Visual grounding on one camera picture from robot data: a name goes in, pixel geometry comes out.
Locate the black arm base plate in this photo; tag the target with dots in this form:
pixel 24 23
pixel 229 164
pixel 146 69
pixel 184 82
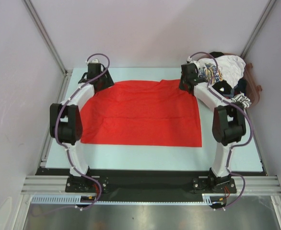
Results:
pixel 140 195

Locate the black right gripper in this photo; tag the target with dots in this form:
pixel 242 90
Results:
pixel 181 86

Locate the navy white striped tank top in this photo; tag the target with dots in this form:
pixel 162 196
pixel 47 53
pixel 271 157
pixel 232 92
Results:
pixel 241 98

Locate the white printed tank top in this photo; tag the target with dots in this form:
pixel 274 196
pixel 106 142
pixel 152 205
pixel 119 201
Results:
pixel 230 69

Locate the red tank top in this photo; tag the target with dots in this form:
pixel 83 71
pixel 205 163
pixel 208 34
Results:
pixel 143 113

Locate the brown translucent laundry basket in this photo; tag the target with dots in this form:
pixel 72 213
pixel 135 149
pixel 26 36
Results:
pixel 246 85

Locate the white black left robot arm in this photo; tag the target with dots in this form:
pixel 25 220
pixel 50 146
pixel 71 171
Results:
pixel 65 125

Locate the white slotted cable duct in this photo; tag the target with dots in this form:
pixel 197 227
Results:
pixel 80 200

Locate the aluminium frame rail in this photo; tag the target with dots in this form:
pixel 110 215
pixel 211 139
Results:
pixel 249 185

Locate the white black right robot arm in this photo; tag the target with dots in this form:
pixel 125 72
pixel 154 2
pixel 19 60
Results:
pixel 228 127

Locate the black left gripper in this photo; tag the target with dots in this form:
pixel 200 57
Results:
pixel 109 81

